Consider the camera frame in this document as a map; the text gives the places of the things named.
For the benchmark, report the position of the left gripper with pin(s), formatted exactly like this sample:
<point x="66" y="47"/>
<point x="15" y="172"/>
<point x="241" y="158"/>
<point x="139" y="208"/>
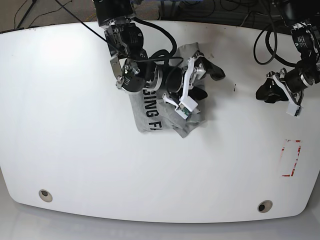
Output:
<point x="296" y="80"/>

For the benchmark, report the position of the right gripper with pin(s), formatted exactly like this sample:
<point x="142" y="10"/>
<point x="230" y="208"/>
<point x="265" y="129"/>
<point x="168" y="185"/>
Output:
<point x="171" y="79"/>

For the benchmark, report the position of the grey t-shirt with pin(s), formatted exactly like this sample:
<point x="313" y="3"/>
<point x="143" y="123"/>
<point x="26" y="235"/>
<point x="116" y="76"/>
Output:
<point x="152" y="114"/>

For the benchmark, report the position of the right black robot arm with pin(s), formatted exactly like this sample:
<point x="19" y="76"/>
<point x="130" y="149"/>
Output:
<point x="143" y="77"/>

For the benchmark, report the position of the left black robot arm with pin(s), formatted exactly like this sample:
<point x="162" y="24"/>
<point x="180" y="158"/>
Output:
<point x="302" y="17"/>

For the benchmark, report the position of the red tape marking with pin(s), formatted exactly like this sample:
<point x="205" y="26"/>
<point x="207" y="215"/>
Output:
<point x="289" y="157"/>

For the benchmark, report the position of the right table grommet hole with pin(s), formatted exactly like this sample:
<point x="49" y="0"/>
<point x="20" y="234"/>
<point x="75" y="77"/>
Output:
<point x="265" y="206"/>

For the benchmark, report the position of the table grommet hole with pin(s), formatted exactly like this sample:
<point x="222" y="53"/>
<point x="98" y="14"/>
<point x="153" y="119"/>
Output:
<point x="45" y="196"/>
<point x="265" y="206"/>

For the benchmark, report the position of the left table grommet hole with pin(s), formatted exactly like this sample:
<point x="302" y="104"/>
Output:
<point x="45" y="196"/>

